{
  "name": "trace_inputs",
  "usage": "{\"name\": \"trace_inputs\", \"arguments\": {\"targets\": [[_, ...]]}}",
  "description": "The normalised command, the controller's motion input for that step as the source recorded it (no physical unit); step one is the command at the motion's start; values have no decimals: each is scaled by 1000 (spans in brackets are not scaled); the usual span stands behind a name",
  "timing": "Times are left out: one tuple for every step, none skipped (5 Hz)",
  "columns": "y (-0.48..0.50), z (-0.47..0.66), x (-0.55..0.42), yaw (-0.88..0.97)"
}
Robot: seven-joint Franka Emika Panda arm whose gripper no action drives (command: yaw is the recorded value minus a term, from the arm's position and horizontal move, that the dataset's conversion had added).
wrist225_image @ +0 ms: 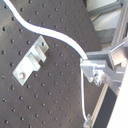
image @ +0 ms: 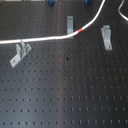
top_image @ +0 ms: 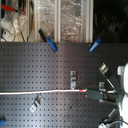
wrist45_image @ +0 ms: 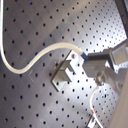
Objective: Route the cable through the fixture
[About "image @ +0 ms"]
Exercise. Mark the left blue object at top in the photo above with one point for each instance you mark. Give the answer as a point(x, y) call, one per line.
point(50, 2)

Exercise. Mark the blue object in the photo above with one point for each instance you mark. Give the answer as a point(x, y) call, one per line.
point(50, 2)
point(87, 2)

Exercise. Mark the left grey metal cable clip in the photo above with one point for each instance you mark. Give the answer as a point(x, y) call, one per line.
point(22, 50)

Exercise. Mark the grey metal cable clip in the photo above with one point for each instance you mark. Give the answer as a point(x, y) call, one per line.
point(22, 50)
point(69, 24)
point(106, 35)

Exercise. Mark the right grey metal cable clip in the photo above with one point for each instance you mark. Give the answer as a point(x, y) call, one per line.
point(106, 35)

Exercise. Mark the right blue object at top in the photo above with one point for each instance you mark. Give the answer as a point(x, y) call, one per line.
point(87, 2)

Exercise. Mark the middle grey metal cable clip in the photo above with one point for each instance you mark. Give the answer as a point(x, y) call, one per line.
point(69, 24)

